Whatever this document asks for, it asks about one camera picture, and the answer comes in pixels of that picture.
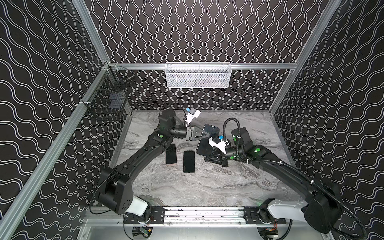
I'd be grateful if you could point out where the black phone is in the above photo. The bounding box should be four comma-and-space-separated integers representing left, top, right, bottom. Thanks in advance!
196, 125, 220, 157

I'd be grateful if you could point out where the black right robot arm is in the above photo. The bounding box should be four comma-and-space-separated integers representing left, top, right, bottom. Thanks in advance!
205, 127, 344, 234

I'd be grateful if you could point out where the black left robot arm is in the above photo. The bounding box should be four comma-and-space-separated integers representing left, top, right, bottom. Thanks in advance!
95, 108, 210, 215

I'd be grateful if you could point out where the middle black smartphone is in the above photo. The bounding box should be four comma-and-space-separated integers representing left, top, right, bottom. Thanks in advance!
183, 151, 196, 174

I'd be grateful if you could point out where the black smartphone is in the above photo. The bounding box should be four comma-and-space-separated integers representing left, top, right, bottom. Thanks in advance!
166, 144, 178, 165
183, 151, 196, 174

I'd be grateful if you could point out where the left black smartphone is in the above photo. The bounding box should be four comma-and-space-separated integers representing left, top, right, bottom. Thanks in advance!
166, 144, 178, 165

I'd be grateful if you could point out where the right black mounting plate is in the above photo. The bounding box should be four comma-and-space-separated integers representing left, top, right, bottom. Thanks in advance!
243, 207, 287, 225

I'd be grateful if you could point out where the black mounting plate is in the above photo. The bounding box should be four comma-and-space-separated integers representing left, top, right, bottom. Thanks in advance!
243, 207, 287, 225
123, 206, 166, 225

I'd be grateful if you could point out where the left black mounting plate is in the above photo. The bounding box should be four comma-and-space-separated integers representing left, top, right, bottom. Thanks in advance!
123, 206, 166, 225

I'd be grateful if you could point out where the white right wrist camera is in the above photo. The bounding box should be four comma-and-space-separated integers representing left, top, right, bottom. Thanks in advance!
209, 136, 229, 154

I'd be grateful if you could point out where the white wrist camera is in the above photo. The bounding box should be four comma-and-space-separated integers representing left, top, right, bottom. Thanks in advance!
185, 108, 201, 126
209, 136, 229, 154

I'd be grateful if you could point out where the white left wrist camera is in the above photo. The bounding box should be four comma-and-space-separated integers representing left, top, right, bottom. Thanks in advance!
185, 108, 201, 126

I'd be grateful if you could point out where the black corrugated cable conduit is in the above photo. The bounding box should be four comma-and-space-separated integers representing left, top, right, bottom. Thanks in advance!
222, 117, 368, 240

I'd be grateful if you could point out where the white wire mesh basket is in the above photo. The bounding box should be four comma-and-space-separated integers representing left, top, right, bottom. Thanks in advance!
165, 62, 232, 89

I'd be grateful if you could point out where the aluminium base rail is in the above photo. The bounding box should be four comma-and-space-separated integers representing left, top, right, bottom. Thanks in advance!
83, 205, 328, 227

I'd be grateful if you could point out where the black wire basket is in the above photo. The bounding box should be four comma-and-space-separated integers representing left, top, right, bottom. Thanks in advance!
86, 66, 136, 122

